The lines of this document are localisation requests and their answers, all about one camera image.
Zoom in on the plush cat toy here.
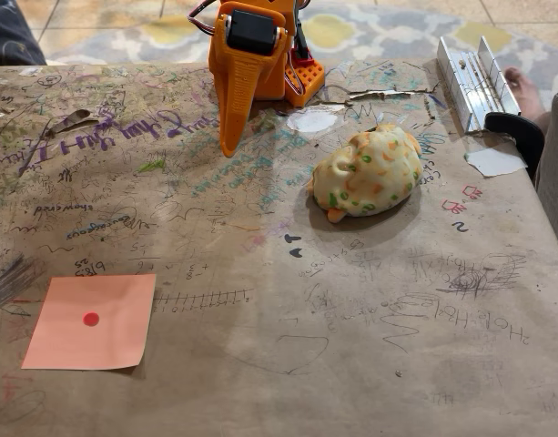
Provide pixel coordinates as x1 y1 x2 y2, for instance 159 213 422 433
305 124 423 224

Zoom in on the orange robot arm with base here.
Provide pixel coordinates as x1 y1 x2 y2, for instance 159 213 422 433
249 0 326 108

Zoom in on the black plug on red board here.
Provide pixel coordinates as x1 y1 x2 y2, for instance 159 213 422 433
290 18 317 69

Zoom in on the grey yellow patterned rug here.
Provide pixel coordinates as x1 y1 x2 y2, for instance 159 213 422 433
46 0 558 106

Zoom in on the scribbled brown paper cover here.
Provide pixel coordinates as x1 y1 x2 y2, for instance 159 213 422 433
0 58 558 437

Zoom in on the aluminium miter box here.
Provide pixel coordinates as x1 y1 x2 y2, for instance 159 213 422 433
436 36 522 135

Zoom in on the dark jeans leg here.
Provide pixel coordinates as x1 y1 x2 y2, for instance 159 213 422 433
0 0 48 67

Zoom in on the pink sticky note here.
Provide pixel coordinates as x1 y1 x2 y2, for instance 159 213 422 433
21 272 157 371

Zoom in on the person's bare foot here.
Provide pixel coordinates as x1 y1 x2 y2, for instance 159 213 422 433
503 66 547 129

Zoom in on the grey sofa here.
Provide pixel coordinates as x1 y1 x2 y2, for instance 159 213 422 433
533 82 558 259

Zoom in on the red white black servo cable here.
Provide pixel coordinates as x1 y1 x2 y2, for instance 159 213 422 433
187 0 218 34

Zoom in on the red white base cable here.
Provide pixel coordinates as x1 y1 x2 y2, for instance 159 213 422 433
281 54 308 97

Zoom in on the black clamp handle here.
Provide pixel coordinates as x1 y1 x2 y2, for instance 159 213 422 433
483 112 546 181

